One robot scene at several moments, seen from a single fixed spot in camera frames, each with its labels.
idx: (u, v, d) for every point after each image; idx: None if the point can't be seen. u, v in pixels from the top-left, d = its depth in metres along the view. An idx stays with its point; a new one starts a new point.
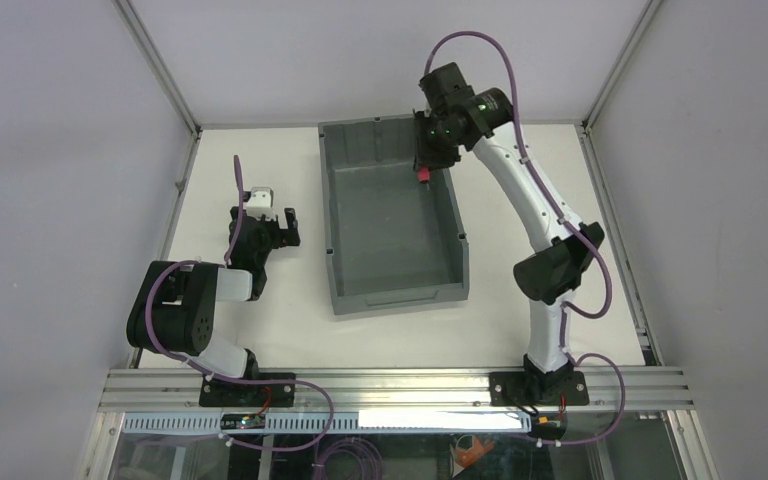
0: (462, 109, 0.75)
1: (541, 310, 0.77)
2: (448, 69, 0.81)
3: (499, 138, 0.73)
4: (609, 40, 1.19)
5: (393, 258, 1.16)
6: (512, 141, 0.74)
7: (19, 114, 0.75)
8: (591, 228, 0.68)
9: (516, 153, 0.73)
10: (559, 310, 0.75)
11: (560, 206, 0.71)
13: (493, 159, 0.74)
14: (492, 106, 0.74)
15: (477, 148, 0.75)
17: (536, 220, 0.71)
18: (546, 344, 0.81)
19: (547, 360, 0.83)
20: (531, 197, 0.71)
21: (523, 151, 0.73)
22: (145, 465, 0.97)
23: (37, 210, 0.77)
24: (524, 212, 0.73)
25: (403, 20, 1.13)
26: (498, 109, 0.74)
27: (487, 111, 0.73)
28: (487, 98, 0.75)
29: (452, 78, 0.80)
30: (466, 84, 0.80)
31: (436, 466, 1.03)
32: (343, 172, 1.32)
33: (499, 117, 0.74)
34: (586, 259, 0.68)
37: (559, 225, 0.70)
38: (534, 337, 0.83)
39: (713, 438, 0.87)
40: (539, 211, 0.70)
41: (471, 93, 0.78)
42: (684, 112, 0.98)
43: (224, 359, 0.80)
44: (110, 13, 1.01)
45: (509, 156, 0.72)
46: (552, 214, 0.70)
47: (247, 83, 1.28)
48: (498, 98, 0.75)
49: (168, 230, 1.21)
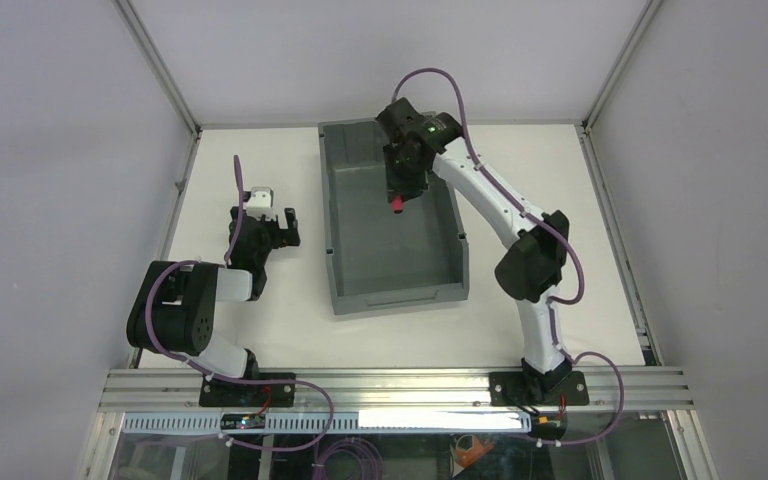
0: (415, 135, 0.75)
1: (528, 309, 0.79)
2: (398, 103, 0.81)
3: (452, 153, 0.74)
4: (610, 41, 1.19)
5: (393, 258, 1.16)
6: (464, 152, 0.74)
7: (20, 113, 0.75)
8: (554, 217, 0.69)
9: (470, 163, 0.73)
10: (545, 306, 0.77)
11: (521, 202, 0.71)
13: (451, 175, 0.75)
14: (441, 128, 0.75)
15: (438, 168, 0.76)
17: (500, 220, 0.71)
18: (539, 343, 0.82)
19: (545, 360, 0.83)
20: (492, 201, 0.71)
21: (476, 159, 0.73)
22: (145, 465, 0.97)
23: (38, 210, 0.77)
24: (489, 217, 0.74)
25: (404, 20, 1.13)
26: (447, 129, 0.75)
27: (437, 132, 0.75)
28: (437, 119, 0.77)
29: (403, 109, 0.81)
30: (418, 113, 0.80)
31: (436, 467, 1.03)
32: (343, 172, 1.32)
33: (451, 134, 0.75)
34: (558, 250, 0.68)
37: (522, 219, 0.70)
38: (528, 339, 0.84)
39: (713, 438, 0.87)
40: (501, 210, 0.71)
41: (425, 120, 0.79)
42: (684, 112, 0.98)
43: (223, 359, 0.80)
44: (110, 13, 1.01)
45: (463, 167, 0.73)
46: (514, 210, 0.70)
47: (247, 83, 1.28)
48: (448, 119, 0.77)
49: (168, 230, 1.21)
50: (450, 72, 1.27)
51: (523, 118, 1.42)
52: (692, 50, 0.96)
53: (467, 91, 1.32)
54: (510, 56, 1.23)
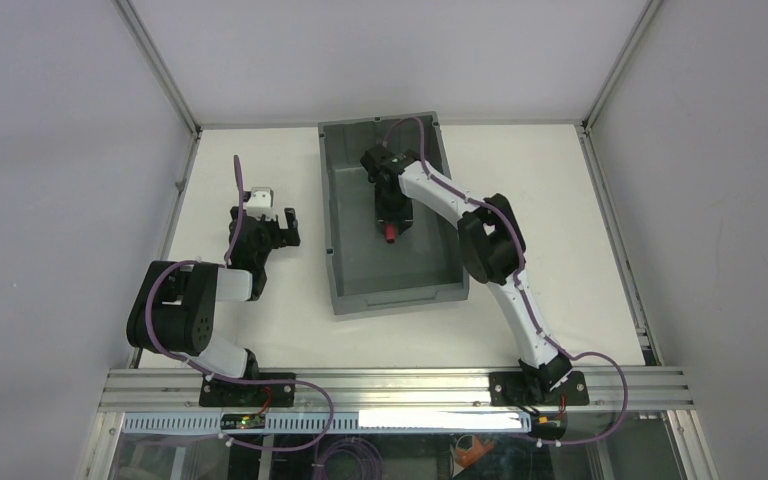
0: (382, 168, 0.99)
1: (502, 296, 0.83)
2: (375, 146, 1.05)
3: (410, 171, 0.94)
4: (610, 41, 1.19)
5: (393, 258, 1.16)
6: (418, 167, 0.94)
7: (17, 112, 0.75)
8: (495, 200, 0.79)
9: (422, 173, 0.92)
10: (516, 289, 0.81)
11: (465, 193, 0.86)
13: (413, 189, 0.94)
14: (403, 158, 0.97)
15: (406, 189, 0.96)
17: (451, 211, 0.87)
18: (524, 334, 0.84)
19: (534, 352, 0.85)
20: (441, 197, 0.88)
21: (426, 170, 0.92)
22: (145, 465, 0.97)
23: (37, 209, 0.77)
24: (448, 215, 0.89)
25: (403, 19, 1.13)
26: (406, 159, 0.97)
27: (399, 160, 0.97)
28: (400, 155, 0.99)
29: (379, 147, 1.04)
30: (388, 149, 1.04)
31: (436, 466, 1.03)
32: (343, 172, 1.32)
33: (410, 158, 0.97)
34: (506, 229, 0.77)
37: (467, 205, 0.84)
38: (515, 332, 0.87)
39: (713, 437, 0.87)
40: (448, 201, 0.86)
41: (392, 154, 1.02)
42: (684, 113, 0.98)
43: (224, 358, 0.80)
44: (110, 13, 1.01)
45: (418, 179, 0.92)
46: (458, 198, 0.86)
47: (247, 82, 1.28)
48: (408, 154, 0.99)
49: (168, 230, 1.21)
50: (451, 73, 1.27)
51: (524, 118, 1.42)
52: (692, 50, 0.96)
53: (467, 90, 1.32)
54: (510, 57, 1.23)
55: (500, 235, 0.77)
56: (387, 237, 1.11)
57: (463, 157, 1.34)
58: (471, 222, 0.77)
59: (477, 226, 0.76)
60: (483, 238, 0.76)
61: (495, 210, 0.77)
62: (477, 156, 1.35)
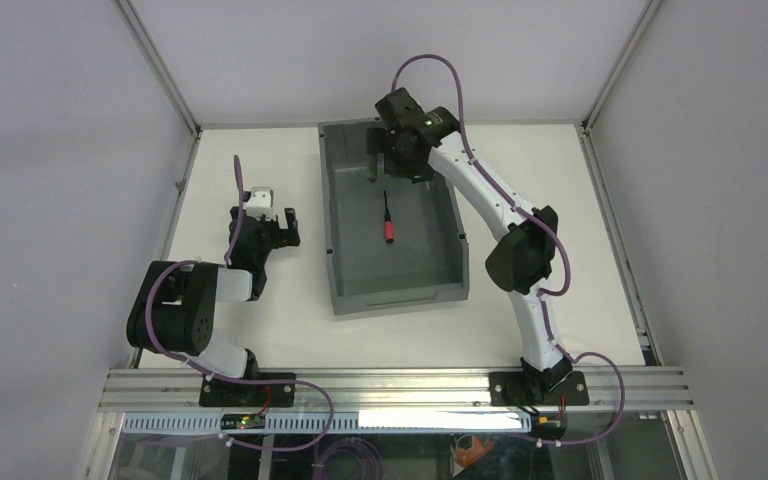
0: (412, 128, 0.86)
1: (520, 303, 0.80)
2: (399, 93, 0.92)
3: (447, 146, 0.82)
4: (609, 42, 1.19)
5: (393, 258, 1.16)
6: (460, 146, 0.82)
7: (18, 111, 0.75)
8: (544, 212, 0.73)
9: (465, 156, 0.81)
10: (537, 299, 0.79)
11: (512, 196, 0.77)
13: (445, 165, 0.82)
14: (437, 122, 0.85)
15: (433, 160, 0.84)
17: (491, 213, 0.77)
18: (534, 340, 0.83)
19: (541, 357, 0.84)
20: (483, 193, 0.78)
21: (471, 154, 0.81)
22: (145, 465, 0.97)
23: (37, 210, 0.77)
24: (481, 210, 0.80)
25: (403, 20, 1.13)
26: (442, 124, 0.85)
27: (433, 124, 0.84)
28: (433, 114, 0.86)
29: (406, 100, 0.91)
30: (415, 105, 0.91)
31: (436, 466, 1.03)
32: (343, 172, 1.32)
33: (447, 127, 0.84)
34: (546, 241, 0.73)
37: (513, 212, 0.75)
38: (525, 336, 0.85)
39: (713, 437, 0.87)
40: (492, 203, 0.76)
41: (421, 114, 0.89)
42: (684, 113, 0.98)
43: (224, 358, 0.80)
44: (110, 13, 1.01)
45: (458, 160, 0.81)
46: (505, 203, 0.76)
47: (247, 83, 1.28)
48: (443, 115, 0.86)
49: (168, 231, 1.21)
50: (451, 73, 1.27)
51: (523, 118, 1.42)
52: (692, 50, 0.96)
53: (467, 90, 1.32)
54: (510, 57, 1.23)
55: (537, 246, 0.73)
56: (388, 236, 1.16)
57: None
58: (518, 236, 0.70)
59: (523, 242, 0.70)
60: (524, 254, 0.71)
61: (542, 224, 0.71)
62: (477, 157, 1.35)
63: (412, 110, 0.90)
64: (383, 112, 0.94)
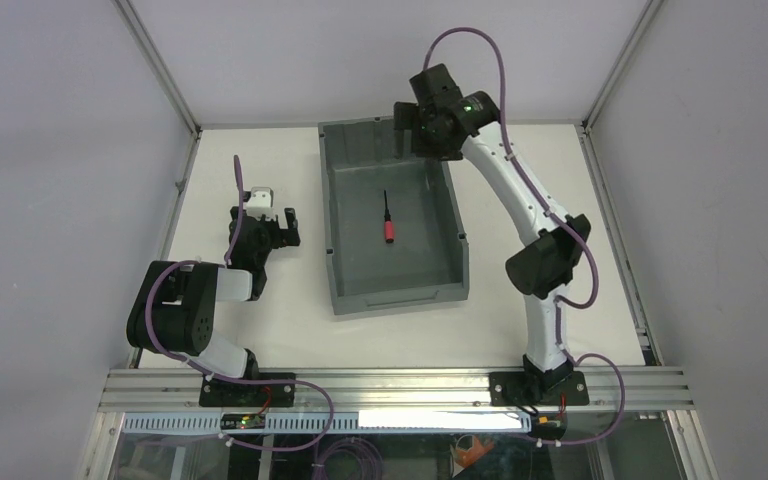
0: (449, 111, 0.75)
1: (535, 307, 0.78)
2: (436, 68, 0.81)
3: (485, 136, 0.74)
4: (609, 41, 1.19)
5: (393, 258, 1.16)
6: (499, 139, 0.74)
7: (18, 111, 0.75)
8: (577, 220, 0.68)
9: (503, 150, 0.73)
10: (553, 305, 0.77)
11: (546, 199, 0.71)
13: (479, 157, 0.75)
14: (478, 107, 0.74)
15: (465, 148, 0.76)
17: (522, 215, 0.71)
18: (542, 342, 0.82)
19: (545, 358, 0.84)
20: (517, 192, 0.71)
21: (510, 148, 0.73)
22: (146, 465, 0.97)
23: (37, 210, 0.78)
24: (512, 211, 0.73)
25: (403, 20, 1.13)
26: (483, 111, 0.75)
27: (473, 110, 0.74)
28: (474, 98, 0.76)
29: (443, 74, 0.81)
30: (453, 83, 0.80)
31: (436, 466, 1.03)
32: (343, 172, 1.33)
33: (488, 117, 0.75)
34: (574, 249, 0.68)
37: (546, 217, 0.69)
38: (532, 336, 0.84)
39: (713, 437, 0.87)
40: (524, 204, 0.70)
41: (458, 94, 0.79)
42: (684, 112, 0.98)
43: (224, 358, 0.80)
44: (110, 13, 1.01)
45: (494, 153, 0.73)
46: (539, 207, 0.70)
47: (247, 82, 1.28)
48: (483, 100, 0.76)
49: (168, 231, 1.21)
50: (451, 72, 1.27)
51: (524, 118, 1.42)
52: (692, 50, 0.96)
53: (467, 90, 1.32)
54: (510, 57, 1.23)
55: (564, 254, 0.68)
56: (388, 236, 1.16)
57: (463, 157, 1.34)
58: (548, 243, 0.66)
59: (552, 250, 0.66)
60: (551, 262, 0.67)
61: (574, 233, 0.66)
62: None
63: (449, 90, 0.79)
64: (415, 87, 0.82)
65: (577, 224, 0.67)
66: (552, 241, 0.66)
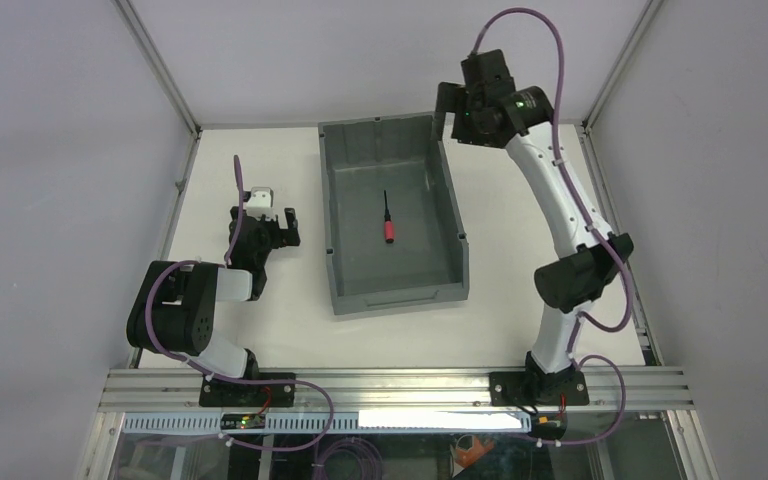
0: (500, 104, 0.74)
1: (555, 315, 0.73)
2: (493, 54, 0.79)
3: (534, 138, 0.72)
4: (609, 42, 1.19)
5: (394, 259, 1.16)
6: (548, 141, 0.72)
7: (19, 111, 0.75)
8: (619, 239, 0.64)
9: (550, 154, 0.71)
10: (574, 319, 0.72)
11: (589, 212, 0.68)
13: (525, 158, 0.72)
14: (530, 105, 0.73)
15: (511, 145, 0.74)
17: (561, 225, 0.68)
18: (552, 348, 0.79)
19: (550, 362, 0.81)
20: (560, 201, 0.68)
21: (558, 153, 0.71)
22: (145, 465, 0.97)
23: (37, 210, 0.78)
24: (550, 219, 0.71)
25: (403, 19, 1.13)
26: (535, 109, 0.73)
27: (526, 107, 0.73)
28: (527, 94, 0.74)
29: (498, 62, 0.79)
30: (507, 74, 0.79)
31: (436, 466, 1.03)
32: (343, 172, 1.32)
33: (539, 116, 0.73)
34: (611, 270, 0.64)
37: (587, 231, 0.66)
38: (543, 338, 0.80)
39: (713, 437, 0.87)
40: (565, 215, 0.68)
41: (511, 87, 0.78)
42: (684, 113, 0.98)
43: (223, 358, 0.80)
44: (110, 13, 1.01)
45: (542, 156, 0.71)
46: (580, 219, 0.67)
47: (247, 82, 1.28)
48: (537, 98, 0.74)
49: (168, 231, 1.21)
50: (452, 72, 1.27)
51: None
52: (692, 50, 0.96)
53: None
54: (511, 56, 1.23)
55: (600, 273, 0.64)
56: (388, 236, 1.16)
57: (464, 157, 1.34)
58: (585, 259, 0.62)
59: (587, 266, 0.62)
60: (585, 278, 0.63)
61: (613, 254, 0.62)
62: (477, 156, 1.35)
63: (502, 80, 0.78)
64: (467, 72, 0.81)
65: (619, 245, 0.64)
66: (590, 257, 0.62)
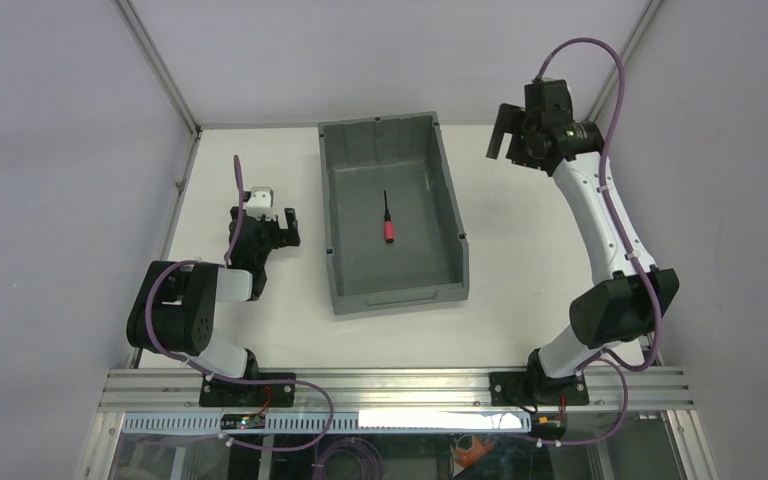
0: (550, 133, 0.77)
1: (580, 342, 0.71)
2: (557, 83, 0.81)
3: (580, 165, 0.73)
4: (609, 41, 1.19)
5: (394, 258, 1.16)
6: (595, 169, 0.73)
7: (19, 111, 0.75)
8: (663, 276, 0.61)
9: (596, 181, 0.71)
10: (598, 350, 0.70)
11: (632, 242, 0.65)
13: (569, 184, 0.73)
14: (581, 136, 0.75)
15: (558, 173, 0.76)
17: (600, 251, 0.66)
18: (563, 361, 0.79)
19: (557, 370, 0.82)
20: (601, 227, 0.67)
21: (604, 181, 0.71)
22: (145, 465, 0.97)
23: (38, 209, 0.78)
24: (591, 247, 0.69)
25: (404, 20, 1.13)
26: (586, 140, 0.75)
27: (575, 137, 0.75)
28: (580, 127, 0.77)
29: (561, 92, 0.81)
30: (567, 105, 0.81)
31: (436, 466, 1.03)
32: (343, 172, 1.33)
33: (589, 146, 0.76)
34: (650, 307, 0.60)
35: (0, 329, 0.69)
37: (626, 260, 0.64)
38: (558, 350, 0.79)
39: (713, 437, 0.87)
40: (605, 241, 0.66)
41: (567, 117, 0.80)
42: (684, 112, 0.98)
43: (223, 359, 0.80)
44: (111, 13, 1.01)
45: (586, 182, 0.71)
46: (620, 247, 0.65)
47: (246, 82, 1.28)
48: (589, 131, 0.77)
49: (168, 231, 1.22)
50: (451, 73, 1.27)
51: None
52: (692, 50, 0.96)
53: (467, 90, 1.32)
54: (510, 56, 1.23)
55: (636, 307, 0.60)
56: (388, 236, 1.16)
57: (464, 157, 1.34)
58: (619, 288, 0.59)
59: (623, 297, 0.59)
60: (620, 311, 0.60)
61: (648, 286, 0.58)
62: (478, 156, 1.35)
63: (560, 110, 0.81)
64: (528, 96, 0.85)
65: (661, 284, 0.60)
66: (627, 287, 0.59)
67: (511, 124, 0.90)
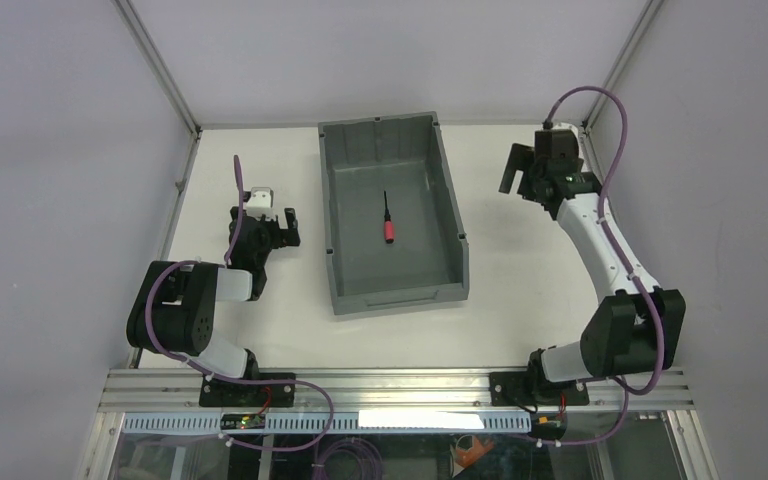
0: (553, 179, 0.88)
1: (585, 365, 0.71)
2: (565, 133, 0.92)
3: (579, 203, 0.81)
4: (610, 41, 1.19)
5: (394, 259, 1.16)
6: (593, 207, 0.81)
7: (18, 110, 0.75)
8: (669, 300, 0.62)
9: (595, 216, 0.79)
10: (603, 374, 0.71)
11: (634, 265, 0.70)
13: (572, 221, 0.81)
14: (580, 182, 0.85)
15: (561, 215, 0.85)
17: (604, 274, 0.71)
18: (565, 371, 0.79)
19: (557, 376, 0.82)
20: (602, 254, 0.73)
21: (602, 214, 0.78)
22: (145, 465, 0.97)
23: (38, 209, 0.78)
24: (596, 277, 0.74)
25: (404, 19, 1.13)
26: (585, 185, 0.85)
27: (574, 183, 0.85)
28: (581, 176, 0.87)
29: (567, 142, 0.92)
30: (572, 154, 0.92)
31: (436, 466, 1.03)
32: (343, 172, 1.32)
33: (587, 190, 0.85)
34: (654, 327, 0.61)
35: None
37: (628, 279, 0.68)
38: (562, 360, 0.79)
39: (713, 438, 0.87)
40: (607, 264, 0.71)
41: (572, 165, 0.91)
42: (684, 112, 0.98)
43: (224, 359, 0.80)
44: (110, 13, 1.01)
45: (585, 217, 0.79)
46: (622, 268, 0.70)
47: (246, 81, 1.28)
48: (589, 179, 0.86)
49: (168, 231, 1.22)
50: (451, 73, 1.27)
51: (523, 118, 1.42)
52: (692, 49, 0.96)
53: (467, 90, 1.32)
54: (511, 56, 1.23)
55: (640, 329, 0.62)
56: (388, 236, 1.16)
57: (464, 157, 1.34)
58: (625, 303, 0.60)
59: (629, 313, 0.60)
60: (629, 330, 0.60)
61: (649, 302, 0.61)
62: (478, 156, 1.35)
63: (566, 159, 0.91)
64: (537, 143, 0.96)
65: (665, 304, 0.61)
66: (632, 307, 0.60)
67: (521, 164, 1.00)
